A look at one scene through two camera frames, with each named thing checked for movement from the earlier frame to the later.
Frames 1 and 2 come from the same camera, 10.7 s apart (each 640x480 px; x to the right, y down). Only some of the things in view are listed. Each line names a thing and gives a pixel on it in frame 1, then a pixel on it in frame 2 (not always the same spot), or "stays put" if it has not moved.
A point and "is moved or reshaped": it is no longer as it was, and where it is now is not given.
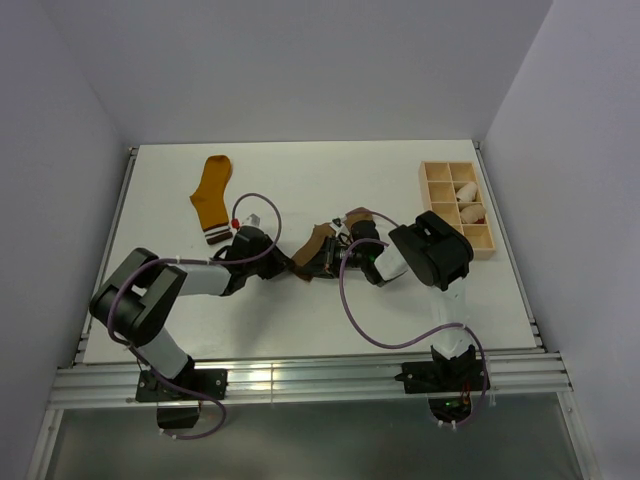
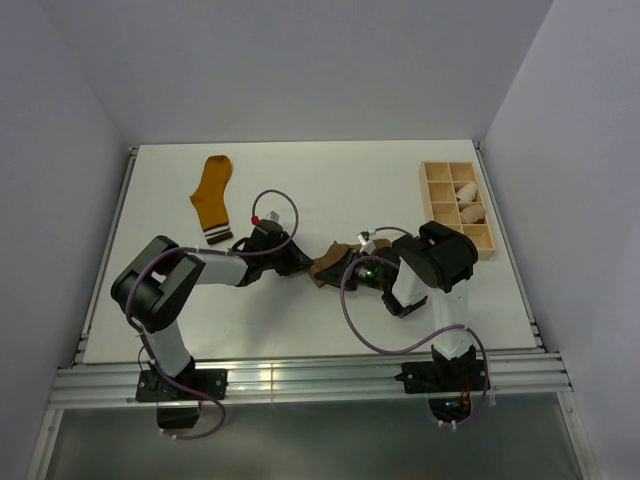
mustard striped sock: [210, 201] stays put
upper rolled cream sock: [467, 193] stays put
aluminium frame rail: [96, 385] stays put
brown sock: [322, 232] is moved or reshaped
